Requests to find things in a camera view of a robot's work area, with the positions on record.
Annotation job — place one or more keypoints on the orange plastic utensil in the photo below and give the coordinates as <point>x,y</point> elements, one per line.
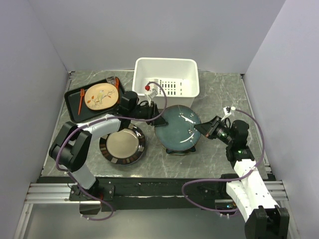
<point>117,83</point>

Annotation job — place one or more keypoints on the clear glass cup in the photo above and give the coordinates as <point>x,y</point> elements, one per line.
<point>111,80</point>

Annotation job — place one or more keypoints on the blue star shaped dish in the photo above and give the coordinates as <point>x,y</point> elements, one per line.
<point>180,152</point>

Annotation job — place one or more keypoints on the brown rimmed beige plate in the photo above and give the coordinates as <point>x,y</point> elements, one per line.
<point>124,147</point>

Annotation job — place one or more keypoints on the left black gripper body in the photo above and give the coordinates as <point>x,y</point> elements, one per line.
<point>147,112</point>

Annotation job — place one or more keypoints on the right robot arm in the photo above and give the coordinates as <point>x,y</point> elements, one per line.
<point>264,218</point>

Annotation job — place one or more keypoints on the white plastic bin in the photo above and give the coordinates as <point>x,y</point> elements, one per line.
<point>178,78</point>

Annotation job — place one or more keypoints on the orange plastic fork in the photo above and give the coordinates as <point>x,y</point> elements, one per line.
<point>82,94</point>

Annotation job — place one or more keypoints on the teal floral plate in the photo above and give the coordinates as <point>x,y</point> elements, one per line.
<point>180,133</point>

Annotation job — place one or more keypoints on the beige bird plate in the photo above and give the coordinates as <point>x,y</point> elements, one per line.
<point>101,96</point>

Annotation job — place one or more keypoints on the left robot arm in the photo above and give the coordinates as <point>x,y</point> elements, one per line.
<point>70,147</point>

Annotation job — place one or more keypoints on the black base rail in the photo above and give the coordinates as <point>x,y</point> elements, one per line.
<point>162,193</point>

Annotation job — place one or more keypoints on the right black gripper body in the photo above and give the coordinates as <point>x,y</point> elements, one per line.
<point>220,131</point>

